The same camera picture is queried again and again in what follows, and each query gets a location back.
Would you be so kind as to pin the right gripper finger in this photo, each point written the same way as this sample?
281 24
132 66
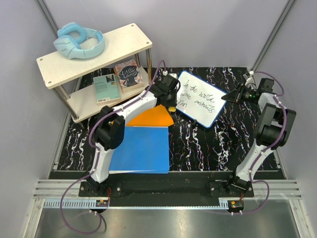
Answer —
232 94
233 100

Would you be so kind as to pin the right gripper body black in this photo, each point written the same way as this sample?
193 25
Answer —
241 91

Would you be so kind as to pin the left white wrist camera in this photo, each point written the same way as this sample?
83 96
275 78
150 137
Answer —
174 75

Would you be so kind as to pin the white two tier shelf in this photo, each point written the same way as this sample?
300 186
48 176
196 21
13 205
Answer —
56 70

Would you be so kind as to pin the blue folder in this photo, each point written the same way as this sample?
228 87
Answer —
144 150

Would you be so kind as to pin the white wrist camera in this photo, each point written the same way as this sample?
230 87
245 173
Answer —
174 75
249 78

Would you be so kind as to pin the orange folder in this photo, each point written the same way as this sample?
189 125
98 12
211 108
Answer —
154 117

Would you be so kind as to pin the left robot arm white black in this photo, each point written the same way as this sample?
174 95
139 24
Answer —
108 132

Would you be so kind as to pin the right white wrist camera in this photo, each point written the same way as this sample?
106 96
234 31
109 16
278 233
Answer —
249 78

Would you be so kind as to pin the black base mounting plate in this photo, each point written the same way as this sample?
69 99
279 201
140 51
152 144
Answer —
120 188

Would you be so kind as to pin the yellow bone shaped eraser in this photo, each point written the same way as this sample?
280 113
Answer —
172 109

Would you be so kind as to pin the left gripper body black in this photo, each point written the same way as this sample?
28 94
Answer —
171 100

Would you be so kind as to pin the blue framed whiteboard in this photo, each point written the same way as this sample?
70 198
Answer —
198 99

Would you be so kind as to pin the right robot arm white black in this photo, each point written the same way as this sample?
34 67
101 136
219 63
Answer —
272 131

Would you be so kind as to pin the aluminium rail frame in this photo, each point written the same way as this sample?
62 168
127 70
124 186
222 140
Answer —
62 193

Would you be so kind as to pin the teal paperback book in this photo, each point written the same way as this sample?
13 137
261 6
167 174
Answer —
106 89

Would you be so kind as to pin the light blue headphones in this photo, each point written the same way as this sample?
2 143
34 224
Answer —
72 35

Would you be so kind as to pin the Little Women book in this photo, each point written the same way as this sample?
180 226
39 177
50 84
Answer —
129 75

